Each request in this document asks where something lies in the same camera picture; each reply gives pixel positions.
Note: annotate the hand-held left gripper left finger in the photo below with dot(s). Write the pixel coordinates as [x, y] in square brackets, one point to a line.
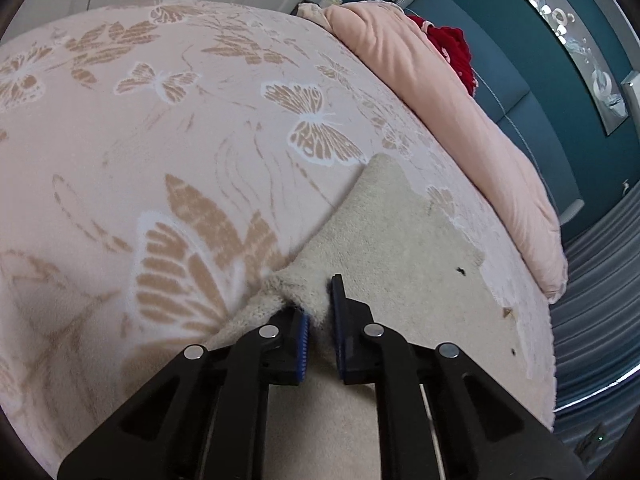
[299, 347]

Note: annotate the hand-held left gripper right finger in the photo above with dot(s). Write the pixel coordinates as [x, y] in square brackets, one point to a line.
[340, 340]

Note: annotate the beige towel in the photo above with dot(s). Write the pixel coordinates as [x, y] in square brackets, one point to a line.
[400, 260]

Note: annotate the pink duvet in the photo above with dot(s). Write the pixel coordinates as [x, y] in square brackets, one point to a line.
[450, 110]

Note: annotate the pink butterfly print blanket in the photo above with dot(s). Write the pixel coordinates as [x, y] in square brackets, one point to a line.
[150, 135]

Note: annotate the grey-blue curtain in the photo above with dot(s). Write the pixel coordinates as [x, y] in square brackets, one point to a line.
[600, 285]

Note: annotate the red cloth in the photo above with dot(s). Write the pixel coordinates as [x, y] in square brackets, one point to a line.
[456, 50]

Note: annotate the blue upholstered headboard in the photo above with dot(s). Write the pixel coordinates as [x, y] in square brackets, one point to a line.
[500, 60]

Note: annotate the silver wall picture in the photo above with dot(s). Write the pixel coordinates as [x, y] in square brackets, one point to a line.
[565, 25]

